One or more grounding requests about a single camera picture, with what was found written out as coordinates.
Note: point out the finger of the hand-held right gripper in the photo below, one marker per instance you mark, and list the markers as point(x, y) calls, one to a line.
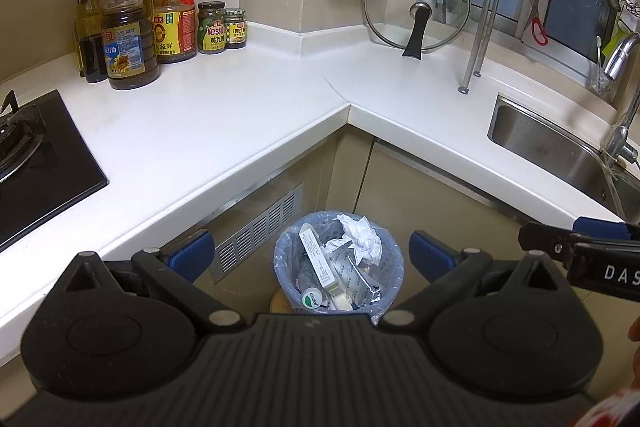
point(600, 228)
point(542, 241)

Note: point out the large yellow label oil bottle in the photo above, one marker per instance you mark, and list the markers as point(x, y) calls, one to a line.
point(172, 32)

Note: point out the green white round lid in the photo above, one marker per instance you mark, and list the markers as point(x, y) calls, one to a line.
point(311, 300)

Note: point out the narrow beige corner cabinet panel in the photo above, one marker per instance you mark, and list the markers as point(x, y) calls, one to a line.
point(350, 172)

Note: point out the steel faucet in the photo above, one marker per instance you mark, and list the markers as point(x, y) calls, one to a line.
point(617, 52)

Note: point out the person's right hand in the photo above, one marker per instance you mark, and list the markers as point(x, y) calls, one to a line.
point(635, 347)

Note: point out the black glass gas stove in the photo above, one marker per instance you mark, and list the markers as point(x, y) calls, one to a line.
point(50, 187)

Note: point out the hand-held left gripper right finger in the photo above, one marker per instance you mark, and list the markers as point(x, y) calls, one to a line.
point(427, 252)

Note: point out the slim dark sauce bottle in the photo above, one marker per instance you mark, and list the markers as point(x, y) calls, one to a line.
point(90, 52)

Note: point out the person's red printed clothing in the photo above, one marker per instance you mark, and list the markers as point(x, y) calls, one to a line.
point(610, 409)

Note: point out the small yellow label jar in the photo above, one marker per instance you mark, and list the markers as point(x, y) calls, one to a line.
point(235, 32)

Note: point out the glass pot lid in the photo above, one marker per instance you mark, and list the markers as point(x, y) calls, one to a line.
point(400, 7)

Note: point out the green label sauce jar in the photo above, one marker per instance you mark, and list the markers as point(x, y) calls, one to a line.
point(211, 32)

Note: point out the large blue label sauce bottle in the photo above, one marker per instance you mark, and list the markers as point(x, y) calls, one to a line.
point(127, 57)

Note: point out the clear cup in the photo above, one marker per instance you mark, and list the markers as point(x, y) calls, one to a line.
point(598, 77)

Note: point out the silver foil packet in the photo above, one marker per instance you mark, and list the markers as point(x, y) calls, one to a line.
point(357, 279)

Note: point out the yellow green cloth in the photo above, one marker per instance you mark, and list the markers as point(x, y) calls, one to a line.
point(617, 42)

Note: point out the white cabinet vent grille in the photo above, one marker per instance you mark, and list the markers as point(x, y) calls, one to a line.
point(255, 232)

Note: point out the white crumpled paper ball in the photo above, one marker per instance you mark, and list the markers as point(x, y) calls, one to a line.
point(362, 237)

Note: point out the blue perforated trash bin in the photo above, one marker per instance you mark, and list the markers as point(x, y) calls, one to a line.
point(285, 267)

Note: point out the steel sink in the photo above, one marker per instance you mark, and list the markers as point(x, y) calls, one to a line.
point(545, 147)

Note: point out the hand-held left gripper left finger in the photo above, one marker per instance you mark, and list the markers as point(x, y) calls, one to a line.
point(192, 252)

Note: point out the long white box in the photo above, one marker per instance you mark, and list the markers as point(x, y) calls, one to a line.
point(317, 257)

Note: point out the tan rounded object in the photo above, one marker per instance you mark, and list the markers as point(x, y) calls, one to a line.
point(280, 302)

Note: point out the black stove burner grate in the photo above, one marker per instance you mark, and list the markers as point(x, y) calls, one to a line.
point(20, 132)

